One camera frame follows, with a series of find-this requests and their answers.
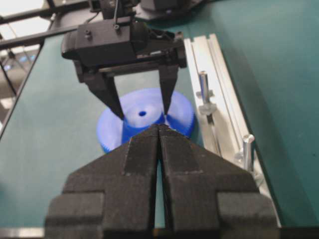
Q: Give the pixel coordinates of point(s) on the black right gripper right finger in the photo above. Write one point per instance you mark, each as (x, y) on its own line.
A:
(207, 197)

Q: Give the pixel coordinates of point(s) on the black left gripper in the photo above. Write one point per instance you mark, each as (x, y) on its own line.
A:
(100, 44)

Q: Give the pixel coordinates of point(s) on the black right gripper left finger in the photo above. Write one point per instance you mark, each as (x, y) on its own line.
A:
(112, 197)

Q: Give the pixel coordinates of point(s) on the large blue plastic gear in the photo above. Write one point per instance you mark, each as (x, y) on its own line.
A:
(141, 109)

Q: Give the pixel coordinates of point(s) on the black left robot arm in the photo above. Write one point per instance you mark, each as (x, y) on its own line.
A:
(119, 12)

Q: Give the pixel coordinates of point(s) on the steel shaft near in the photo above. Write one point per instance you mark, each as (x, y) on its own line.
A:
(246, 156)

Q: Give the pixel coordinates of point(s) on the steel shaft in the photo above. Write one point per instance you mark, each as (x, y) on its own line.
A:
(246, 156)
(208, 107)

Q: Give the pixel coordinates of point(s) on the steel shaft far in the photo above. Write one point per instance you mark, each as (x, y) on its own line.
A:
(208, 107)

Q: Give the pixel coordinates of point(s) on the silver aluminium extrusion rail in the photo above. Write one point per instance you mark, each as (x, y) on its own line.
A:
(222, 132)

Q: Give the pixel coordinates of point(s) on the black metal table frame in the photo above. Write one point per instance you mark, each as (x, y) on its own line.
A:
(55, 13)

